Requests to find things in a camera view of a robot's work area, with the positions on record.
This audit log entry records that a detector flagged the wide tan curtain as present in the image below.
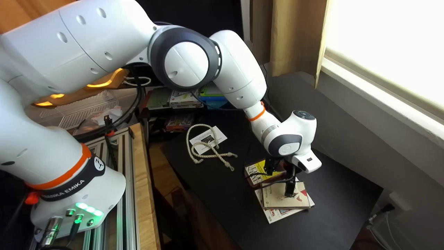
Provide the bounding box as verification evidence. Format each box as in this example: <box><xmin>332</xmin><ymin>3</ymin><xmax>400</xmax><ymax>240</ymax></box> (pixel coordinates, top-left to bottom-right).
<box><xmin>252</xmin><ymin>0</ymin><xmax>335</xmax><ymax>89</ymax></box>

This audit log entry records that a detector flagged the pale textured mat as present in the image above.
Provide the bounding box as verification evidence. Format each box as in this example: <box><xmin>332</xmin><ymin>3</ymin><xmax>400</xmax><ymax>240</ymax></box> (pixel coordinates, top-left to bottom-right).
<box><xmin>26</xmin><ymin>87</ymin><xmax>141</xmax><ymax>133</ymax></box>

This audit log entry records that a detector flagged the Boxcar Children paperback book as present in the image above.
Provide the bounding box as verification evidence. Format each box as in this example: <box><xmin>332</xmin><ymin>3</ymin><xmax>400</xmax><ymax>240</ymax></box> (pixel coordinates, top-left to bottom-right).
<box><xmin>255</xmin><ymin>186</ymin><xmax>311</xmax><ymax>226</ymax></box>

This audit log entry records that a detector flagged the black base cable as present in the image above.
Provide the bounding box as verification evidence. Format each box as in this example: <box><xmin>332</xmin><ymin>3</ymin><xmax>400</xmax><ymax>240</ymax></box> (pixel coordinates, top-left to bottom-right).
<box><xmin>74</xmin><ymin>75</ymin><xmax>155</xmax><ymax>157</ymax></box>

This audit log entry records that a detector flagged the black low table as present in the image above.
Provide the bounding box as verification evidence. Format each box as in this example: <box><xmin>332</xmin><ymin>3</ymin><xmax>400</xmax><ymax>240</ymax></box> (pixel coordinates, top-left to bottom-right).
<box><xmin>159</xmin><ymin>75</ymin><xmax>386</xmax><ymax>250</ymax></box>

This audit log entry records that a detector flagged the bright window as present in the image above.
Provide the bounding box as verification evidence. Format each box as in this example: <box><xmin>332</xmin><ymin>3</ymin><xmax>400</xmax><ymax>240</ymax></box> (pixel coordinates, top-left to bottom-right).
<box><xmin>318</xmin><ymin>0</ymin><xmax>444</xmax><ymax>144</ymax></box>

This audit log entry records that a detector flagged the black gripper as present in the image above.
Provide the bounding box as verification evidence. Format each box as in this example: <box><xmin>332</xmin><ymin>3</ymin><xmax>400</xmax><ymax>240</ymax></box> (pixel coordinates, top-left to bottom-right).
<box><xmin>284</xmin><ymin>162</ymin><xmax>300</xmax><ymax>198</ymax></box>

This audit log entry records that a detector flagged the white cable adapter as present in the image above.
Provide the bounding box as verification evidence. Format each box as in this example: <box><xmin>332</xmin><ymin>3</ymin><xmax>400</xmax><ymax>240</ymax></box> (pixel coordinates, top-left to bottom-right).
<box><xmin>189</xmin><ymin>126</ymin><xmax>230</xmax><ymax>157</ymax></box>

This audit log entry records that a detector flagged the blue game box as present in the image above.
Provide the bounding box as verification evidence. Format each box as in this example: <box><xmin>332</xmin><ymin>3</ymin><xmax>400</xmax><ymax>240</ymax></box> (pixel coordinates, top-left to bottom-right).
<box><xmin>199</xmin><ymin>86</ymin><xmax>234</xmax><ymax>111</ymax></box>

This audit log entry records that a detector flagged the stack of books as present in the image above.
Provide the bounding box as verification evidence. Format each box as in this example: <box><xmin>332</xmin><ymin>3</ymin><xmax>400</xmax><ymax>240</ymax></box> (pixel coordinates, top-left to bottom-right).
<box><xmin>148</xmin><ymin>87</ymin><xmax>206</xmax><ymax>111</ymax></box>

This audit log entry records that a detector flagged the light wooden board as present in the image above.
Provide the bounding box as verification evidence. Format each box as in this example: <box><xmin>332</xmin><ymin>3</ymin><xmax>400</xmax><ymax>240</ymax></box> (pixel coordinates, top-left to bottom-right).
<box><xmin>131</xmin><ymin>122</ymin><xmax>163</xmax><ymax>250</ymax></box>

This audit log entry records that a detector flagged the dark red game box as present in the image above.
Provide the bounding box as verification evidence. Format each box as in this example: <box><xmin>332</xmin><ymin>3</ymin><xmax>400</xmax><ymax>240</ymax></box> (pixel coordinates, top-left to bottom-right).
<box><xmin>166</xmin><ymin>112</ymin><xmax>196</xmax><ymax>133</ymax></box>

